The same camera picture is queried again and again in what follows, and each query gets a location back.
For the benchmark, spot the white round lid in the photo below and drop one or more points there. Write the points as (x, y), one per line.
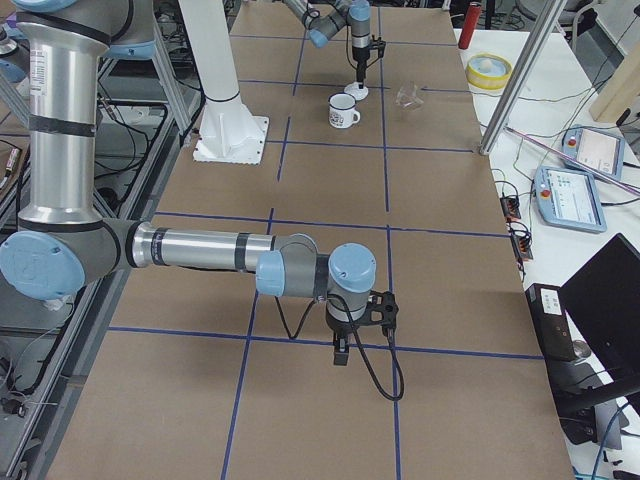
(358, 94)

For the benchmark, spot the white enamel mug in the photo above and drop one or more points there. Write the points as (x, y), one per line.
(342, 111)

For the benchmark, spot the red cylinder bottle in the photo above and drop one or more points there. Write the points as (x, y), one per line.
(471, 18)

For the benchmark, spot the yellow tape roll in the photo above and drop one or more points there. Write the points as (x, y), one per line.
(488, 72)

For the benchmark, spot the orange black connector board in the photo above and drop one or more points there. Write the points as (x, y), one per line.
(511, 207)

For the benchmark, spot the black computer box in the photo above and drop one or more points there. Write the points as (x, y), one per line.
(550, 322)

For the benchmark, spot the near teach pendant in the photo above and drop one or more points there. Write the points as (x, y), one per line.
(568, 199)

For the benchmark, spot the teach pendant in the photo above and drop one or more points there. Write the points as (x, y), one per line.
(596, 149)
(568, 199)

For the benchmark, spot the far teach pendant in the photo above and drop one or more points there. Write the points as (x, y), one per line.
(596, 149)

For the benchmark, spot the black monitor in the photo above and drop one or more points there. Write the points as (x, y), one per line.
(602, 299)

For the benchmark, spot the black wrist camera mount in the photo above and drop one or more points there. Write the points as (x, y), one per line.
(381, 310)

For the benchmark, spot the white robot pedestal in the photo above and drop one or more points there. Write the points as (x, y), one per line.
(228, 131)

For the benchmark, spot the aluminium frame post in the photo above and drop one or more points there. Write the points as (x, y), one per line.
(533, 46)

